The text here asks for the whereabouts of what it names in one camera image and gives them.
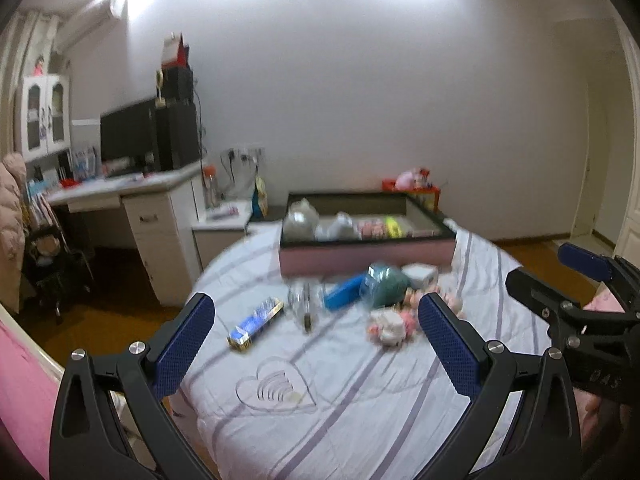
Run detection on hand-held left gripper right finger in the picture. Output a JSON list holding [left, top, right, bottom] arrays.
[[417, 292, 583, 480]]

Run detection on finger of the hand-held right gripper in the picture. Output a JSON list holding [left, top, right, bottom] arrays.
[[505, 267, 626, 356], [557, 242, 640, 311]]

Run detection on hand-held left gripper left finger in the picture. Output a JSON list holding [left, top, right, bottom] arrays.
[[49, 292, 217, 480]]

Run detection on blue and gold bar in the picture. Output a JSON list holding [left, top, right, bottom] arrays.
[[227, 297, 285, 352]]

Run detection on small white box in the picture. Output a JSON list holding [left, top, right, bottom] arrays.
[[402, 264, 440, 288]]

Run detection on teal face mask packet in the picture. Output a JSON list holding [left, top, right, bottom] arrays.
[[360, 262, 412, 308]]

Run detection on blue plastic case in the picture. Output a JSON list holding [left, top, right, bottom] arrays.
[[322, 275, 373, 311]]

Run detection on pink box with black rim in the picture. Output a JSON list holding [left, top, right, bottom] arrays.
[[278, 191, 457, 281]]

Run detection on white charger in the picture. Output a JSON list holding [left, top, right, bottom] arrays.
[[315, 211, 358, 241]]

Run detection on pearl white ball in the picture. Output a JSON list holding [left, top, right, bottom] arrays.
[[283, 199, 321, 241]]

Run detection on white nightstand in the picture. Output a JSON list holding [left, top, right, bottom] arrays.
[[192, 200, 253, 273]]

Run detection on white desk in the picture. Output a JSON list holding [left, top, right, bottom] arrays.
[[47, 162, 208, 308]]

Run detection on white wardrobe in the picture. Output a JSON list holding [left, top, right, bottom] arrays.
[[610, 10, 640, 261]]

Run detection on white striped quilt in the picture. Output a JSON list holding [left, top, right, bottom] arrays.
[[175, 220, 601, 480]]

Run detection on red plastic crate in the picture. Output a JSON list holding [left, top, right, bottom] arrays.
[[382, 178, 441, 211]]

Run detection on bottle with orange cap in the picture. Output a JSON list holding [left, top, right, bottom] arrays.
[[202, 165, 221, 209]]

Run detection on yellow snack bag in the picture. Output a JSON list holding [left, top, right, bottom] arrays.
[[251, 176, 271, 220]]

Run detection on pink plush toy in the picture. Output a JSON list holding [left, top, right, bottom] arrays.
[[396, 167, 426, 188]]

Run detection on pink blanket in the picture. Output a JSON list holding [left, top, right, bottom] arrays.
[[0, 305, 126, 480]]

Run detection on blue and white box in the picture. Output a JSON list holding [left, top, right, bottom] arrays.
[[72, 147, 98, 181]]

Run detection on pink puffer jacket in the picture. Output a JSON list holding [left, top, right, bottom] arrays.
[[0, 152, 28, 313]]

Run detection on black computer tower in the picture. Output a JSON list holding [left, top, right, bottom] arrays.
[[155, 100, 201, 172]]

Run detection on black computer monitor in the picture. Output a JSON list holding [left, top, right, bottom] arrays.
[[100, 98, 161, 177]]

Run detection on black speaker box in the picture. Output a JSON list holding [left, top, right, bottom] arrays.
[[161, 66, 195, 103]]

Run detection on white glass-door cabinet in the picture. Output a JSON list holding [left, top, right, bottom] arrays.
[[15, 74, 72, 163]]

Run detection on red desk calendar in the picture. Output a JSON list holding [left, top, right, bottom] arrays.
[[160, 32, 191, 70]]

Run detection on beige curtain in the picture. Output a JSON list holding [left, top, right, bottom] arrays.
[[0, 10, 56, 171]]

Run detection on white air conditioner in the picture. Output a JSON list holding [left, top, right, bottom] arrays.
[[50, 0, 126, 53]]

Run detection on black power cables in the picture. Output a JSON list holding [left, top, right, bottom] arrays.
[[220, 152, 261, 201]]

